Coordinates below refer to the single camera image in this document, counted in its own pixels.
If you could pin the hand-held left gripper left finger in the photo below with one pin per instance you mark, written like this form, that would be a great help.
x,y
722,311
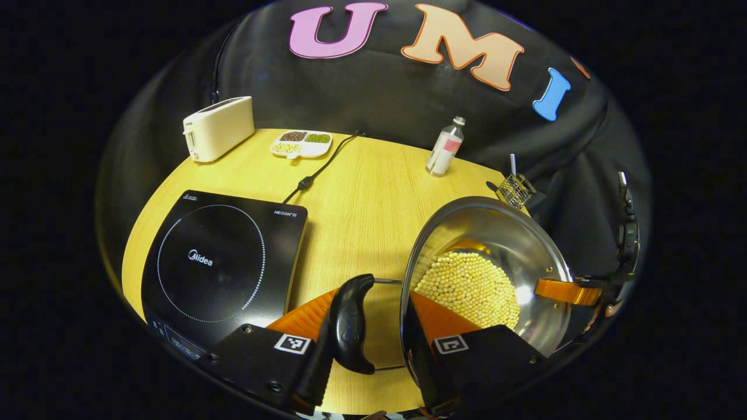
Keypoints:
x,y
312,379

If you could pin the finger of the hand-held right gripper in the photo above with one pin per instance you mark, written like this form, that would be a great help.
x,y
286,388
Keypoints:
x,y
569,291

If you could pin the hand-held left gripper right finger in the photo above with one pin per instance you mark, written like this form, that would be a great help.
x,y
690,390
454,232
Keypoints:
x,y
496,361

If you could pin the pile of yellow soybeans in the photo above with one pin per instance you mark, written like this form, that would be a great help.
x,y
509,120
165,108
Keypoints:
x,y
467,289

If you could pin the black induction cooktop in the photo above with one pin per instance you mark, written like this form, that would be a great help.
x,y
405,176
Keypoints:
x,y
210,262

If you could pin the striped drinking straw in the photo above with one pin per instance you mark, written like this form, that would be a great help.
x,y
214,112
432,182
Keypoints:
x,y
513,165

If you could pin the clear bottle with pink label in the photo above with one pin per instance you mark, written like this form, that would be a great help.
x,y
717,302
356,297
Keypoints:
x,y
444,149

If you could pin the white divided bean dish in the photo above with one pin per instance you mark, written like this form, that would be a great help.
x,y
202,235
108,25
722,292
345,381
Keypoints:
x,y
303,149

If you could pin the white toaster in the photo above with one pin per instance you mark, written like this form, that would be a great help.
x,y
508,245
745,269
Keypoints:
x,y
222,131

